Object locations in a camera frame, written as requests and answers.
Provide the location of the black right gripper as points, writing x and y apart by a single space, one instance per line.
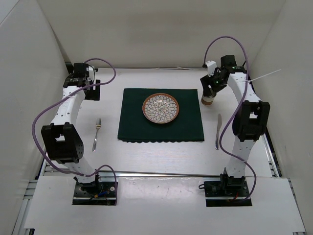
206 81

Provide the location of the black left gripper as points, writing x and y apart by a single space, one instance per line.
93 95

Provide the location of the metal cup with cork base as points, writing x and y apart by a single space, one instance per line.
207 98

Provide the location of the floral patterned ceramic plate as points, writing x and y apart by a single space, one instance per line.
160 108

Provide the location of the dark green cloth napkin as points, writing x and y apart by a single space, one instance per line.
135 127

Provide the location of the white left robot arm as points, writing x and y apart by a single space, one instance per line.
63 143

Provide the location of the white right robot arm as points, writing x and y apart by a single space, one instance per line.
248 123

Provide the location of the silver fork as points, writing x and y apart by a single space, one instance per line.
98 126

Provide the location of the silver table knife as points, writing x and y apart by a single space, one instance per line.
219 124

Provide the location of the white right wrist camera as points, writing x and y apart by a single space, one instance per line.
210 66

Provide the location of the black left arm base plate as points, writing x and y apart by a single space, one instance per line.
102 191

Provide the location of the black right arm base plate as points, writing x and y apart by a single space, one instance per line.
215 196

